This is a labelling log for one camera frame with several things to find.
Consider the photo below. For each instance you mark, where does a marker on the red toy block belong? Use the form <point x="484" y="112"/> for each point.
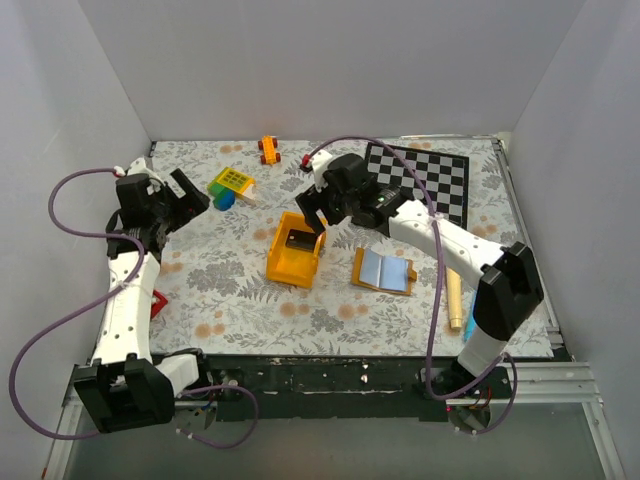
<point x="159" y="301"/>

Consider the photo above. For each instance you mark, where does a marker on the orange toy car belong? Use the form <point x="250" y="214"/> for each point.
<point x="268" y="147"/>

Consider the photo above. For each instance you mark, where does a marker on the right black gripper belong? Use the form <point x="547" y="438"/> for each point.
<point x="308" y="202"/>

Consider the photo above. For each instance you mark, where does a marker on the tan leather card holder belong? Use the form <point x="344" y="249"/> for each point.
<point x="381" y="273"/>

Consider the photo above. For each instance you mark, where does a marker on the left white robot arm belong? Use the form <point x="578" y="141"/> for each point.
<point x="122" y="387"/>

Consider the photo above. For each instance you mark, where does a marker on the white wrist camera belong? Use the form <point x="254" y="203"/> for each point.
<point x="316" y="164"/>
<point x="139" y="166"/>

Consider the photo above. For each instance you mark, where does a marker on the yellow green toy block house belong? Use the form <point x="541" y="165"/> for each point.
<point x="230" y="185"/>

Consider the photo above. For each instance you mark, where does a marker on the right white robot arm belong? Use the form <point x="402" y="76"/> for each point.
<point x="506" y="279"/>

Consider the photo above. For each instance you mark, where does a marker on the beige toy microphone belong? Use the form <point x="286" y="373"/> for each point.
<point x="454" y="300"/>

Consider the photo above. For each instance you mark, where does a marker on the floral table mat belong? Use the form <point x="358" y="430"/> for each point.
<point x="220" y="300"/>

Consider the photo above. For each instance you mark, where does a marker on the black white chessboard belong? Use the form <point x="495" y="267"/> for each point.
<point x="446" y="177"/>

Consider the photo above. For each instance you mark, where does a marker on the dark credit card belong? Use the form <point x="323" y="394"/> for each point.
<point x="301" y="240"/>

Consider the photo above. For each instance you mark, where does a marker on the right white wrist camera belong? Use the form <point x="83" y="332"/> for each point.
<point x="316" y="164"/>

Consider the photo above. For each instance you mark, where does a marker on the blue toy microphone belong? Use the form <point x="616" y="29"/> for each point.
<point x="470" y="323"/>

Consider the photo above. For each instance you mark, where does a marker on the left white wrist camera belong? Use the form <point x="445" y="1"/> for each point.
<point x="139" y="166"/>

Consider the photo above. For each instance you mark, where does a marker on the yellow plastic bin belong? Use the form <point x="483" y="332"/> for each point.
<point x="291" y="266"/>

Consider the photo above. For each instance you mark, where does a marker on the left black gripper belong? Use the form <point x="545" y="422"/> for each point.
<point x="195" y="200"/>

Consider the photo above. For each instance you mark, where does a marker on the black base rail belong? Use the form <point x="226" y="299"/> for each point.
<point x="243" y="387"/>

